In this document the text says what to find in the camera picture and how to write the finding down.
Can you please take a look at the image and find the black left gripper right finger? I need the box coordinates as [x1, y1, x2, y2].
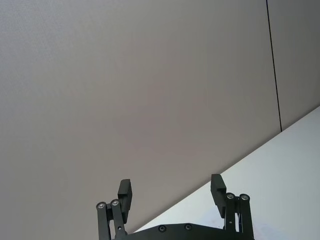
[210, 173, 254, 238]

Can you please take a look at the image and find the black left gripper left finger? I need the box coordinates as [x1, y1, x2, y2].
[95, 178, 134, 240]

